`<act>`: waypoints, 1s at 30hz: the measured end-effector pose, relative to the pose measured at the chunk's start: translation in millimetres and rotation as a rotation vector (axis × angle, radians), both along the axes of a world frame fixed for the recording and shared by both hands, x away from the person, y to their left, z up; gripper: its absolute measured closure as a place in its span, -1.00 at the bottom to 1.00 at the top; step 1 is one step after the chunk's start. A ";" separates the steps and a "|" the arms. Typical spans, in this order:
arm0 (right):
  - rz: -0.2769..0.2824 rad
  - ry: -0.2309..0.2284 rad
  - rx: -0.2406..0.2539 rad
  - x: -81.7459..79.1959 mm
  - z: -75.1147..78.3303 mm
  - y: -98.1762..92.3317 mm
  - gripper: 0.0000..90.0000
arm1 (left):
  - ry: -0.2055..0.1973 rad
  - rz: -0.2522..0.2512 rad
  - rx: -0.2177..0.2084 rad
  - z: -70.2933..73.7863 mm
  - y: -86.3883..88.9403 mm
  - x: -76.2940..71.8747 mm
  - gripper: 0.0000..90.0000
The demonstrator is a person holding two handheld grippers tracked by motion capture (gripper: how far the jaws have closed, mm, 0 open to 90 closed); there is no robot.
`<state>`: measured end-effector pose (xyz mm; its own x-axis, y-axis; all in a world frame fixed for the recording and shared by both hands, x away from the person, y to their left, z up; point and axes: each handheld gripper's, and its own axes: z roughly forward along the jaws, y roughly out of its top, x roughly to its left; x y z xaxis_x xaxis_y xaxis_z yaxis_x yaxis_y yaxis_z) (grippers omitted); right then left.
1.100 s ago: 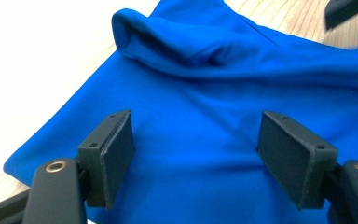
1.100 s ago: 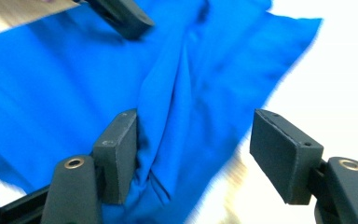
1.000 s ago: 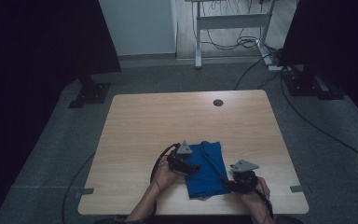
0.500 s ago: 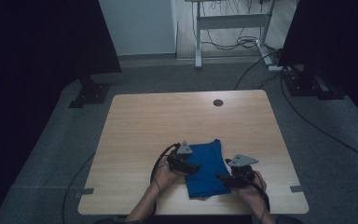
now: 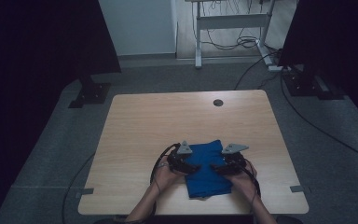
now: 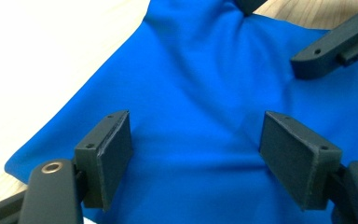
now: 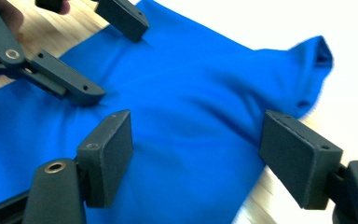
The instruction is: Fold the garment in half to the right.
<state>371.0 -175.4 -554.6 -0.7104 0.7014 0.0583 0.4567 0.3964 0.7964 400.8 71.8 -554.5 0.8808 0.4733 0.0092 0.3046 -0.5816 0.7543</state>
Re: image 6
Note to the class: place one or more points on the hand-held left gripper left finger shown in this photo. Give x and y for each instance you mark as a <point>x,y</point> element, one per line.
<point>112,161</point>

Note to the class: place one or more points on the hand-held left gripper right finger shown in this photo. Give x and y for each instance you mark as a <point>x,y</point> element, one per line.
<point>295,158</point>

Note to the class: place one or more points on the blue t-shirt with white print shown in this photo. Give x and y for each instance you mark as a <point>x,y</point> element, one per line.
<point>199,93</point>

